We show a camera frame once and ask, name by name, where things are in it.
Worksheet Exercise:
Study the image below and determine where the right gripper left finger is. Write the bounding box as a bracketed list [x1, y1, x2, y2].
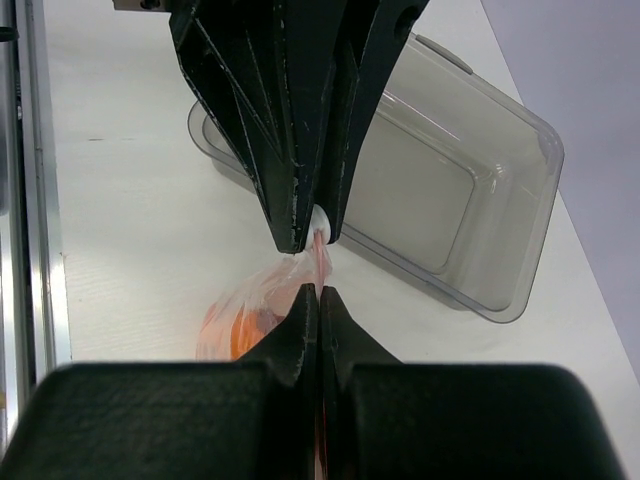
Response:
[1, 284, 318, 479]

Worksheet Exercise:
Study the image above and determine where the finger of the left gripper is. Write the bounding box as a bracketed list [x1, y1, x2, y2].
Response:
[169, 1, 346, 253]
[314, 0, 428, 243]

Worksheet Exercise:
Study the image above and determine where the aluminium mounting rail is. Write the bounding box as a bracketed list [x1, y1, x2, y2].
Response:
[1, 1, 72, 446]

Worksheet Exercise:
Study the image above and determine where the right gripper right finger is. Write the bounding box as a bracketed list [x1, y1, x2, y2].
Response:
[319, 287, 625, 479]

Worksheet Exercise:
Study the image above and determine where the orange fruit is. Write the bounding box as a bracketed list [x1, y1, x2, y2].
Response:
[230, 310, 273, 360]

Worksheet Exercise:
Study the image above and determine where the clear grey plastic container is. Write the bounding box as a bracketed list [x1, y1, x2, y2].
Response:
[188, 33, 564, 323]

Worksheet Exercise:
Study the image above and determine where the clear zip top bag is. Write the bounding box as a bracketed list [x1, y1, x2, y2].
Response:
[195, 205, 332, 361]

